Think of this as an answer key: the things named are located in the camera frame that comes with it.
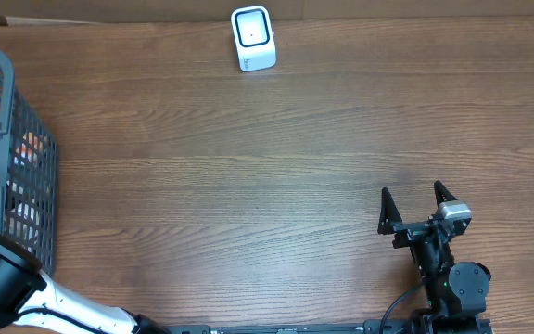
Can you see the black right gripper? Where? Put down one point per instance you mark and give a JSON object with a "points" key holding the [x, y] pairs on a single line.
{"points": [[408, 232]]}

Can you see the orange Kleenex tissue pack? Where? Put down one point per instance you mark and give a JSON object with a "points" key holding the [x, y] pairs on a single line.
{"points": [[31, 149]]}

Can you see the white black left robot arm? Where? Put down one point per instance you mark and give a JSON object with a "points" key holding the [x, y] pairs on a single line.
{"points": [[30, 297]]}

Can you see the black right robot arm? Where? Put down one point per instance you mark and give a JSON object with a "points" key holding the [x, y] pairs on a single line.
{"points": [[455, 292]]}

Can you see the white barcode scanner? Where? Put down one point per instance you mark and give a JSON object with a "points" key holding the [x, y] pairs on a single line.
{"points": [[254, 39]]}

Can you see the grey plastic mesh basket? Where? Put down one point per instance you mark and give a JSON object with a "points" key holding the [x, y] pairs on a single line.
{"points": [[28, 194]]}

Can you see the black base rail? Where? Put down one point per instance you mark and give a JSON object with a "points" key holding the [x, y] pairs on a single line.
{"points": [[295, 329]]}

